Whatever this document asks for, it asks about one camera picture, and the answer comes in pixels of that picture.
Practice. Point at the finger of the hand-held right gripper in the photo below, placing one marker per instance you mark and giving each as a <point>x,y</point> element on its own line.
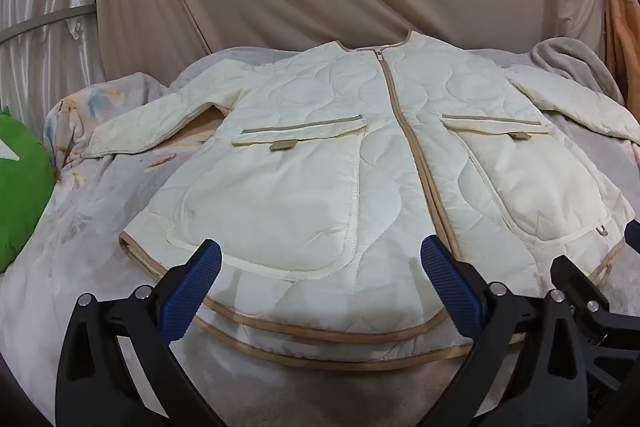
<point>600,302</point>
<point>633,236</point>

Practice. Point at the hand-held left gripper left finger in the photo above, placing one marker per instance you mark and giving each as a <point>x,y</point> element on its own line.
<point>192,292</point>

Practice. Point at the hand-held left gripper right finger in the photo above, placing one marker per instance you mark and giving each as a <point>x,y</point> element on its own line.
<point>450,292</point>

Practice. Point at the cream quilted jacket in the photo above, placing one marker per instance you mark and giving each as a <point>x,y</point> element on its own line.
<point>300,117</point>

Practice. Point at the floral grey bed blanket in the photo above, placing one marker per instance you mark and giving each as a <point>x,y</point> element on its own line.
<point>100,232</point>

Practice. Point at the grey fleece blanket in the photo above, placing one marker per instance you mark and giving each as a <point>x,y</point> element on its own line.
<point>565,57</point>

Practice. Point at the green cushion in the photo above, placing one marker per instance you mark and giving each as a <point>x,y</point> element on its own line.
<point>22,187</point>

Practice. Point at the orange cloth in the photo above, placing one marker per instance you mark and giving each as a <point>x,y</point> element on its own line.
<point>622,32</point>

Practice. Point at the white satin curtain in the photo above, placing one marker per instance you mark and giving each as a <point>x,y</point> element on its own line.
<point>50,67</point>

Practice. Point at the grey metal rail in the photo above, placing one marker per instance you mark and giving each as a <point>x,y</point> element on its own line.
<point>45,21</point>

